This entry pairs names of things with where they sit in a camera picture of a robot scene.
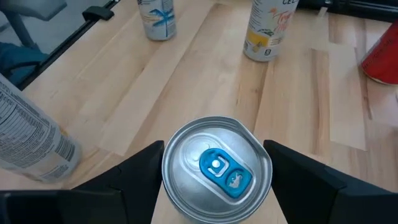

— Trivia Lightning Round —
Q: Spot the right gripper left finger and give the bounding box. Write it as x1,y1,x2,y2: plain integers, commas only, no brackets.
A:
0,140,165,224

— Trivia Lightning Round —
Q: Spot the red Coca-Cola can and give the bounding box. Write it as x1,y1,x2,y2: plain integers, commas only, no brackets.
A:
360,20,398,85

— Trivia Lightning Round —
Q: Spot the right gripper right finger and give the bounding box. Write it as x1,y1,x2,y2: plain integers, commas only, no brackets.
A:
263,139,398,224

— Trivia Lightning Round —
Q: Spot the Celsius Arctic Vibe can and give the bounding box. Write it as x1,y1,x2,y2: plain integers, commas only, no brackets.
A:
136,0,177,42

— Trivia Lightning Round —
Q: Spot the blue Red Bull can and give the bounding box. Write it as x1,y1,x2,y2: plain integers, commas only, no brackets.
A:
160,116,274,224

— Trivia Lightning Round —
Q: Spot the Celsius Tropical Vibe can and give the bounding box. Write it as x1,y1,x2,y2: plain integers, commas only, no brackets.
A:
243,0,300,62
0,73,82,184

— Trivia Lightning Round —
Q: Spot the blue cloth item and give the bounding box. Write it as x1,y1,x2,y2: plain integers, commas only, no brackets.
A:
0,42,49,85

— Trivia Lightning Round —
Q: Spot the grey office chair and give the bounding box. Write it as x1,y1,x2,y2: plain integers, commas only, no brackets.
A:
0,0,68,47

